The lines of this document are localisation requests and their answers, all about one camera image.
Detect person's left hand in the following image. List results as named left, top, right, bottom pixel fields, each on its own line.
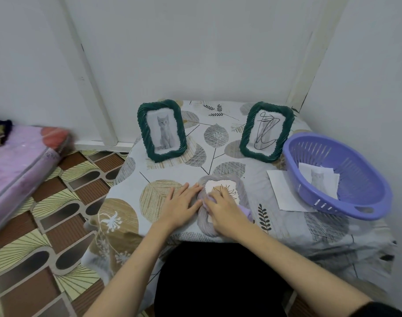
left=156, top=182, right=205, bottom=233

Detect black sleeve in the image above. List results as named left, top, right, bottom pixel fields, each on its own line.
left=352, top=302, right=402, bottom=317

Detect person's right forearm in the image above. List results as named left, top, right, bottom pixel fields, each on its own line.
left=235, top=224, right=373, bottom=317

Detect purple cloth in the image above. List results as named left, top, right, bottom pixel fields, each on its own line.
left=202, top=193, right=254, bottom=223

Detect purple plastic basket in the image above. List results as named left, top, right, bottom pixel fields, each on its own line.
left=282, top=132, right=393, bottom=221

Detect person's left forearm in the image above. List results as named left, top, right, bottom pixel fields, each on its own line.
left=83, top=224, right=180, bottom=317

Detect black trousers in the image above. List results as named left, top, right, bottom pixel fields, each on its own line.
left=154, top=241, right=297, bottom=317

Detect leaf patterned tablecloth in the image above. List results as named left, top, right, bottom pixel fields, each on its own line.
left=82, top=100, right=398, bottom=311

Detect grey woven picture frame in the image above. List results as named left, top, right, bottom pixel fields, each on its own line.
left=196, top=174, right=251, bottom=238

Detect purple mattress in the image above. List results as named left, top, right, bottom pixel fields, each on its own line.
left=0, top=125, right=73, bottom=241

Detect white paper black line drawing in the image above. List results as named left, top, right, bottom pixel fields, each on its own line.
left=266, top=170, right=317, bottom=214

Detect white paper grey drawing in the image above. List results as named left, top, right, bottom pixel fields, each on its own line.
left=298, top=162, right=340, bottom=199
left=146, top=110, right=180, bottom=152

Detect person's right hand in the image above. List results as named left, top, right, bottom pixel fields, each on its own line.
left=202, top=186, right=255, bottom=242

